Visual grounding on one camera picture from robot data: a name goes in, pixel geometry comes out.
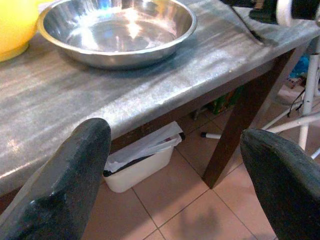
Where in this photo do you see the white marker pen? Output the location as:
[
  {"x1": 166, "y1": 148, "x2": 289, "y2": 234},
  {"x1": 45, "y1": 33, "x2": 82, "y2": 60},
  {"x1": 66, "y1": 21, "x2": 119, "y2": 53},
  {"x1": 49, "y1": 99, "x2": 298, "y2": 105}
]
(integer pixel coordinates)
[{"x1": 200, "y1": 131, "x2": 222, "y2": 140}]

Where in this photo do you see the white plastic waste bin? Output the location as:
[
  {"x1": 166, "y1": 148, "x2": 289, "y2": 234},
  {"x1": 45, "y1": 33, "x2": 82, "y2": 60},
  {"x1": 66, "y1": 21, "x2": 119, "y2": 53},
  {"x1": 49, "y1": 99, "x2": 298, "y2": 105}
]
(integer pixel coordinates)
[{"x1": 102, "y1": 145, "x2": 176, "y2": 194}]

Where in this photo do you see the white metal stand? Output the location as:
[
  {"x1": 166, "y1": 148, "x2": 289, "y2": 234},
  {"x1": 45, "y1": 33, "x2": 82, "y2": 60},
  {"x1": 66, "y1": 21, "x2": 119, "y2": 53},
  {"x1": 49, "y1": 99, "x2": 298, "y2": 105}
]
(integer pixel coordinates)
[{"x1": 262, "y1": 37, "x2": 320, "y2": 160}]

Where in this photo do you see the black cable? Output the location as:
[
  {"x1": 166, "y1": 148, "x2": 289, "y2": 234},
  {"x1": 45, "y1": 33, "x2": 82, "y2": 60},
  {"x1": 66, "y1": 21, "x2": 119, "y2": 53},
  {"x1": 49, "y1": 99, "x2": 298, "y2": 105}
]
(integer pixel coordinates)
[{"x1": 286, "y1": 88, "x2": 307, "y2": 118}]

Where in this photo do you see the stainless steel bowl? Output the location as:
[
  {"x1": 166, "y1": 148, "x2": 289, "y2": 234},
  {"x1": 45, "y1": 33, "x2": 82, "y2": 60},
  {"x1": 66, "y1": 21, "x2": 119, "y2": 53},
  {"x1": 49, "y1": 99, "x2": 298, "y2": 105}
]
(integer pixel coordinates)
[{"x1": 36, "y1": 0, "x2": 198, "y2": 70}]

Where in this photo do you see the dark brown wooden table frame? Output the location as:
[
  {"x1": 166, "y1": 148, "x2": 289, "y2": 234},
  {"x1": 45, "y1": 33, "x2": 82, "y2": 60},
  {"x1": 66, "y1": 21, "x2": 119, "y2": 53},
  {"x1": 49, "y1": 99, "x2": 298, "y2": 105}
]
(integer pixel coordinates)
[{"x1": 0, "y1": 42, "x2": 312, "y2": 216}]

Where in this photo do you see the blue bag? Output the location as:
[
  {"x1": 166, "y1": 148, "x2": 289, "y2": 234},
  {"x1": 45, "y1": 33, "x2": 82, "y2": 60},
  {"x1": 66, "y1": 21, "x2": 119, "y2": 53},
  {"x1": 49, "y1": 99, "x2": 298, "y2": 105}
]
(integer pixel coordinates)
[{"x1": 289, "y1": 54, "x2": 311, "y2": 89}]

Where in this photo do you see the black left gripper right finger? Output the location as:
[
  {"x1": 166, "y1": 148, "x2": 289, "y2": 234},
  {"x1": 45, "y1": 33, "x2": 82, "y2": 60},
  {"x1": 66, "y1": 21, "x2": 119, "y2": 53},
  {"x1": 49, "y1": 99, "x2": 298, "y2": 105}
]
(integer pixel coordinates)
[{"x1": 240, "y1": 128, "x2": 320, "y2": 240}]

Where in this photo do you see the green package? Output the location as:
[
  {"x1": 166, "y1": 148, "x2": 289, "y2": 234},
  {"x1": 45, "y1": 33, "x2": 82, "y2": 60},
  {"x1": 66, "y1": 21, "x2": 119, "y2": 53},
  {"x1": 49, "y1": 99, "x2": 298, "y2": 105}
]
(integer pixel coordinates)
[{"x1": 211, "y1": 87, "x2": 245, "y2": 115}]

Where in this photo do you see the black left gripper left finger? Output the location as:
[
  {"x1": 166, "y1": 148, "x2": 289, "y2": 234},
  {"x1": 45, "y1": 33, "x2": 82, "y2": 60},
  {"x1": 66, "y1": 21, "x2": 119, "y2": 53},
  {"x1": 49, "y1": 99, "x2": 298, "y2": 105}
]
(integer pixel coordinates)
[{"x1": 0, "y1": 117, "x2": 112, "y2": 240}]

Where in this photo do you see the yellow plastic bowl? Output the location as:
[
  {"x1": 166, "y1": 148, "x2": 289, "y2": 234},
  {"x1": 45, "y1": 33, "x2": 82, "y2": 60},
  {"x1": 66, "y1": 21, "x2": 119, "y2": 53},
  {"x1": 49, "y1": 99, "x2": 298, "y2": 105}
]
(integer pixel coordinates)
[{"x1": 0, "y1": 0, "x2": 49, "y2": 63}]

